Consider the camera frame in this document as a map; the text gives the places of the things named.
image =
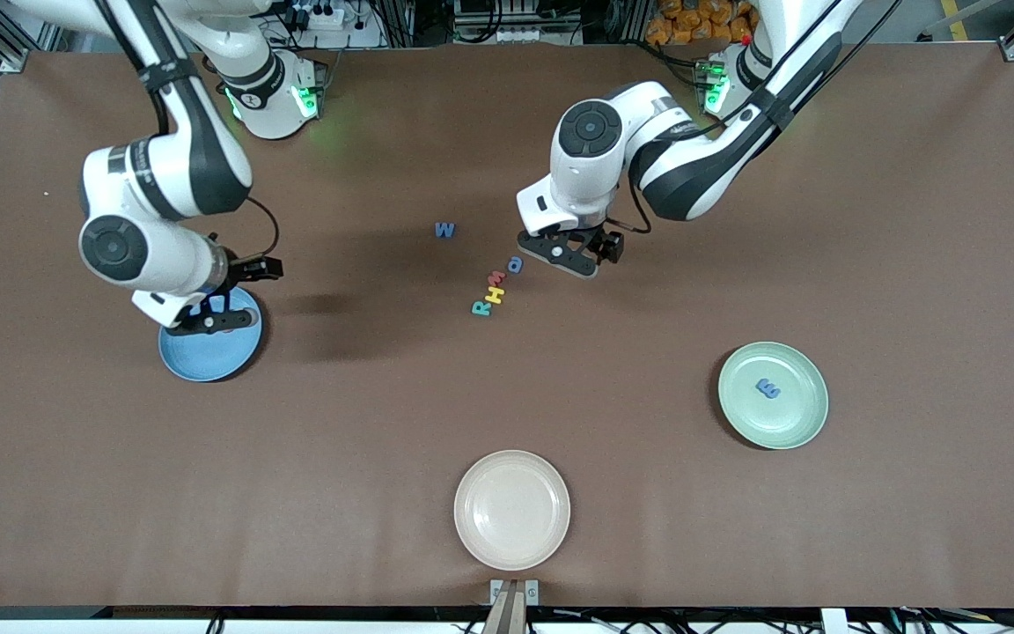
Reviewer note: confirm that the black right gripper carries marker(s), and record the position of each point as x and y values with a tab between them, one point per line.
246	269

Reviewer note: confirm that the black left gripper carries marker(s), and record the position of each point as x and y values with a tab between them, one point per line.
606	241

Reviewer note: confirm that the pink foam letter w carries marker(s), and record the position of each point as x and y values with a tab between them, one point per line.
499	277

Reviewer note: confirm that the yellow foam letter H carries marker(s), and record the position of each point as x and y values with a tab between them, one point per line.
495	295

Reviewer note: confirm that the blue foam letter W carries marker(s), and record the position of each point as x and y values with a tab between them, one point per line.
444	232

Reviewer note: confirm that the blue foam letter m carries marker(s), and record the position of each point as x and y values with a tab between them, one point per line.
768	388

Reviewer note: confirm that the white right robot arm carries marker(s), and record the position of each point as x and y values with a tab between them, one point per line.
172	260

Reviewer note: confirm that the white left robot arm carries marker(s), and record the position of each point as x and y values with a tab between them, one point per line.
582	189

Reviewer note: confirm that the blue plate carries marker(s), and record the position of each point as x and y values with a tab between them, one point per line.
208	361

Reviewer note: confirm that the green plate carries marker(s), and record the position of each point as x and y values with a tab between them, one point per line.
789	423

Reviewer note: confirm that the beige plate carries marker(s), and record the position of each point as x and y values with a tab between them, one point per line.
511	511

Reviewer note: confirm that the blue foam letter a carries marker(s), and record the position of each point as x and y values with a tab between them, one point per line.
512	267

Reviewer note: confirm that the teal foam letter R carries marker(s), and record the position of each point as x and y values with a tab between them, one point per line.
479	309

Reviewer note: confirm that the brown table cover mat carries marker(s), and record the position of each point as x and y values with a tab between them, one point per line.
340	440

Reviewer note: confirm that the dark equipment rack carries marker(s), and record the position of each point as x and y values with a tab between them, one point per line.
516	33

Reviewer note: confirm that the orange snack bags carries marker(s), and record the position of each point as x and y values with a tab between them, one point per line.
692	22

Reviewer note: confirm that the white power strip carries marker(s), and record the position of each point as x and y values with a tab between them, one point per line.
318	13

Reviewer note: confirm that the black table edge rail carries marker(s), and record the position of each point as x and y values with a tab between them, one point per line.
208	613

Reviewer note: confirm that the grey metal mounting bracket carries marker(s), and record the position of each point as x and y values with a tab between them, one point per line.
494	597

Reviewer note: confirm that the beige camera support post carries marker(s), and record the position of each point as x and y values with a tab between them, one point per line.
498	616

